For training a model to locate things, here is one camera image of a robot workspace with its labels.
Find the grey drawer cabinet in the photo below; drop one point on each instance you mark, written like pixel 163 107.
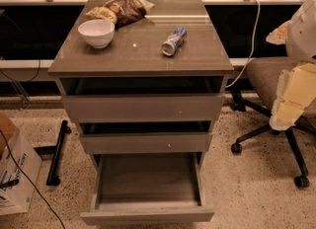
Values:
pixel 135 50

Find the yellow foam-padded gripper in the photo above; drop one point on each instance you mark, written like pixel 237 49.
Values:
pixel 303 37

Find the grey bottom drawer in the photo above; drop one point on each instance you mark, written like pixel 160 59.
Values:
pixel 147 188

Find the grey office chair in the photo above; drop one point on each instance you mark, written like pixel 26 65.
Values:
pixel 263 74

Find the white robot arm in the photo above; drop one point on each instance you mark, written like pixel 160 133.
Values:
pixel 300 38

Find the grey drawer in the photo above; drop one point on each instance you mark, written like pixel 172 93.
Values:
pixel 147 188
pixel 146 137
pixel 137 99

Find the blue white can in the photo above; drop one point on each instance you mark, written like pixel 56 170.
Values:
pixel 173 41

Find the black metal stand leg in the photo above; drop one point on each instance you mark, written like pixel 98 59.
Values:
pixel 52 178

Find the white cardboard box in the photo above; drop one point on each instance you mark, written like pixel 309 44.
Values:
pixel 19 161

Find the grey top drawer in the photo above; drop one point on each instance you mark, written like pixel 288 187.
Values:
pixel 137 99

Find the white bowl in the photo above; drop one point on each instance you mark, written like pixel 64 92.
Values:
pixel 97 33

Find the grey middle drawer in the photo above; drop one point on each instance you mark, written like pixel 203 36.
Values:
pixel 146 137

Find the brown chip bag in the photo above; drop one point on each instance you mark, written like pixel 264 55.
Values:
pixel 121 12

